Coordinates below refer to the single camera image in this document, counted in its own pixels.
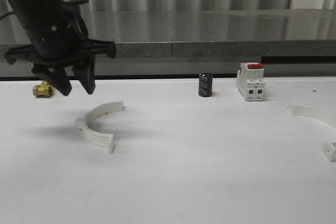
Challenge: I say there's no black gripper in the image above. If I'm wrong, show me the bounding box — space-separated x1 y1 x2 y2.
5 0 117 96

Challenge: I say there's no white circuit breaker red switch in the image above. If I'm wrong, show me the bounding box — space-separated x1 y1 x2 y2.
236 62 266 102

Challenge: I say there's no brass valve red handwheel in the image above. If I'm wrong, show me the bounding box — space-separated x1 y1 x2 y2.
33 80 54 98

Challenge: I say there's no grey stone countertop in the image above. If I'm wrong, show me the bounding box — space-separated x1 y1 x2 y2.
0 9 336 59

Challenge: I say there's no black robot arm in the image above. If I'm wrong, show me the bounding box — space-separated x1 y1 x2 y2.
4 0 117 96

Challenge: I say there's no black cylindrical capacitor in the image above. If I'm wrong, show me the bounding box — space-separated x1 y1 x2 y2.
198 73 213 98

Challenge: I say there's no white half-ring pipe clamp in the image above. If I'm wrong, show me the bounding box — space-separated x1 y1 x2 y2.
75 99 124 154
288 103 335 162

